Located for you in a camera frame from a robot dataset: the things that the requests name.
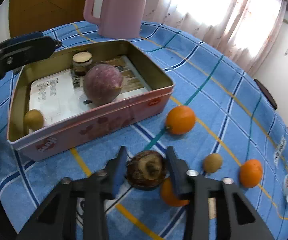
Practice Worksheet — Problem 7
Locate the yellow-green longan fruit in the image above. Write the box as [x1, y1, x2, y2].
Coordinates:
[203, 153, 223, 173]

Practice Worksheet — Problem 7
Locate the dark brown mangosteen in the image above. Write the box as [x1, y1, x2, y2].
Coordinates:
[125, 150, 167, 191]

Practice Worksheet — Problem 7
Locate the large orange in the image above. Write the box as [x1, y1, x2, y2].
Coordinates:
[165, 105, 196, 135]

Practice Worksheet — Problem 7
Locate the small orange near gripper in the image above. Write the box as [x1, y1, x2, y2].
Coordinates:
[160, 177, 189, 207]

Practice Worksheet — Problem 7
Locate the brown wooden door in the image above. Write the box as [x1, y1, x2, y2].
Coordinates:
[9, 0, 85, 37]

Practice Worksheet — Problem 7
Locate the white printed packet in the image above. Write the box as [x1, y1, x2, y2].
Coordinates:
[28, 55, 152, 126]

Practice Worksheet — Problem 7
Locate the yellow-green fruit in box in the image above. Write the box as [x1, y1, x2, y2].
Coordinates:
[23, 109, 44, 134]

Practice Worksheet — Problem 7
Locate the pink tin box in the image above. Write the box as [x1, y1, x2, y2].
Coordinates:
[7, 40, 174, 161]

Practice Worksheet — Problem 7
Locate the blue plaid tablecloth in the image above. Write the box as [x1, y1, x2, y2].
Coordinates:
[0, 22, 288, 239]

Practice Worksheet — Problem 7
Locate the purple round fruit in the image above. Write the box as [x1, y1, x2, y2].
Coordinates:
[83, 64, 123, 106]

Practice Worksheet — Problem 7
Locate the dark round stool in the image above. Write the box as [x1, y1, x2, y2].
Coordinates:
[254, 79, 278, 110]

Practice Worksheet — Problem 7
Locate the pink electric kettle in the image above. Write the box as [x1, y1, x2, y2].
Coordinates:
[83, 0, 146, 39]

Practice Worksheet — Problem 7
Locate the sheer floral curtain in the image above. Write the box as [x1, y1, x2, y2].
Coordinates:
[143, 0, 287, 76]

